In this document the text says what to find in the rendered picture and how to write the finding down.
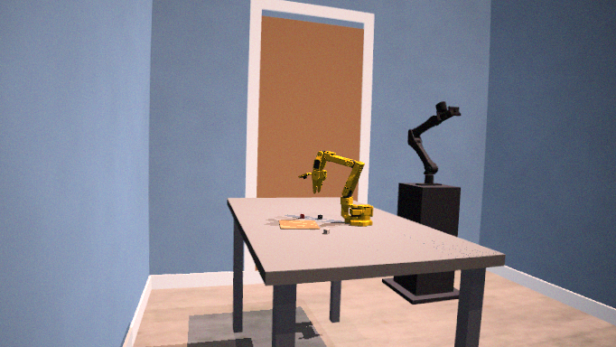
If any orange flat mat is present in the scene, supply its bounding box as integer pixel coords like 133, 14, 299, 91
279, 220, 320, 230

